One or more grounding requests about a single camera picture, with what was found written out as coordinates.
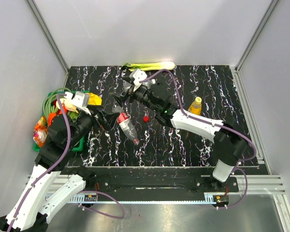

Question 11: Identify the clear bottle lying down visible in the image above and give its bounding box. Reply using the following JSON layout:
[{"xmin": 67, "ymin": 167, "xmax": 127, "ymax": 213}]
[{"xmin": 123, "ymin": 77, "xmax": 158, "ymax": 94}]

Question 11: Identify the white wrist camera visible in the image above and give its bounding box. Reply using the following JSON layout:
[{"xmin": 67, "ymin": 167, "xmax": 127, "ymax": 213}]
[
  {"xmin": 64, "ymin": 91, "xmax": 91, "ymax": 115},
  {"xmin": 130, "ymin": 69, "xmax": 147, "ymax": 86}
]

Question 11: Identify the yellow toy cabbage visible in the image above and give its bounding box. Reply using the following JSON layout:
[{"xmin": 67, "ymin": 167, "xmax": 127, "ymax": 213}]
[{"xmin": 88, "ymin": 93, "xmax": 102, "ymax": 106}]

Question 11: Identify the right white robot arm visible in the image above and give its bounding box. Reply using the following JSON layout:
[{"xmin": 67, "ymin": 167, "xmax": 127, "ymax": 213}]
[{"xmin": 110, "ymin": 77, "xmax": 248, "ymax": 191}]

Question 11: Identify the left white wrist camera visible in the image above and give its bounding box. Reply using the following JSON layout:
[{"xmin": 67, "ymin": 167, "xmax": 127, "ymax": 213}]
[{"xmin": 64, "ymin": 91, "xmax": 91, "ymax": 115}]

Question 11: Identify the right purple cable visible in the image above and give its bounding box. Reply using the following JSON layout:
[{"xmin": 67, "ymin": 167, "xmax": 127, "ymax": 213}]
[{"xmin": 140, "ymin": 69, "xmax": 257, "ymax": 210}]

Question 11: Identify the orange toy carrot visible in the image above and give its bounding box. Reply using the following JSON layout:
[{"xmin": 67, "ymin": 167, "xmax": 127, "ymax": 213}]
[{"xmin": 48, "ymin": 112, "xmax": 57, "ymax": 126}]

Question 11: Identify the yellow juice bottle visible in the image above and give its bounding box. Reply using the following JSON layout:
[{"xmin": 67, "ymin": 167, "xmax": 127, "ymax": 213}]
[{"xmin": 188, "ymin": 97, "xmax": 202, "ymax": 116}]

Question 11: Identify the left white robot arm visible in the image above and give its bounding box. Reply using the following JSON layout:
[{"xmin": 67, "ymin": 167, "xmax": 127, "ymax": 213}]
[{"xmin": 0, "ymin": 107, "xmax": 119, "ymax": 232}]

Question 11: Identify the red bottle cap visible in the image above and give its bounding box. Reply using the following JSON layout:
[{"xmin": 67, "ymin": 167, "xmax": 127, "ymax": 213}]
[{"xmin": 143, "ymin": 116, "xmax": 149, "ymax": 122}]

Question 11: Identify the green plastic basket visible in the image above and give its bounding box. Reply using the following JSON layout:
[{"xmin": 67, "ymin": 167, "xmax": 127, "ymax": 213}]
[{"xmin": 33, "ymin": 88, "xmax": 85, "ymax": 152}]

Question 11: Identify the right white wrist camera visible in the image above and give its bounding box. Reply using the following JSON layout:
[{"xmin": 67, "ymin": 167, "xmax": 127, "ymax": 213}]
[{"xmin": 130, "ymin": 69, "xmax": 147, "ymax": 86}]

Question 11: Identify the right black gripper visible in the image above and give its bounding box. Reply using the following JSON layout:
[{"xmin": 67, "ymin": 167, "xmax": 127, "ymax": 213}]
[{"xmin": 110, "ymin": 76, "xmax": 160, "ymax": 113}]

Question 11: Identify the green leek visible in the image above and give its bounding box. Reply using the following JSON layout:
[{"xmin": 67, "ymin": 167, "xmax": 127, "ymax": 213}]
[{"xmin": 121, "ymin": 61, "xmax": 175, "ymax": 72}]

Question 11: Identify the red cap water bottle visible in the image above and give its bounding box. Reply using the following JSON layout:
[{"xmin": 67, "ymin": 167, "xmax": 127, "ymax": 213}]
[{"xmin": 112, "ymin": 106, "xmax": 139, "ymax": 145}]

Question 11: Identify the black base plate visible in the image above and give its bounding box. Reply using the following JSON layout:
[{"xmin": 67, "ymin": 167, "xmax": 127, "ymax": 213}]
[{"xmin": 55, "ymin": 166, "xmax": 239, "ymax": 201}]

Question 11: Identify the green coiled hose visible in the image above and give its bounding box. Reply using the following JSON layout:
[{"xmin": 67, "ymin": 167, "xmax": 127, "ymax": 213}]
[{"xmin": 42, "ymin": 87, "xmax": 74, "ymax": 116}]

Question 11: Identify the colourful snack packet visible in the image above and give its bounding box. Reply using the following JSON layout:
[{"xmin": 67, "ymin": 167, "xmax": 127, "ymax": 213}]
[{"xmin": 33, "ymin": 116, "xmax": 48, "ymax": 148}]

